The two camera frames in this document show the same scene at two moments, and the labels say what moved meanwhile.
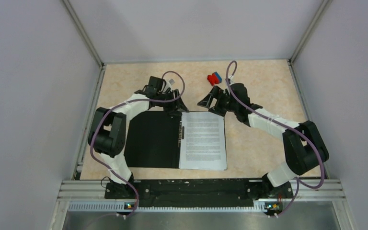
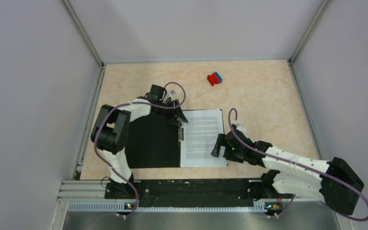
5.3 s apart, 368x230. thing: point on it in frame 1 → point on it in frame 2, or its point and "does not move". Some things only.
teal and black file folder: [151, 139] does not move
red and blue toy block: [214, 78] does not move
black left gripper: [176, 107] → [173, 118]
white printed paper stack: [204, 146] does not move
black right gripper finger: [206, 101] → [221, 141]
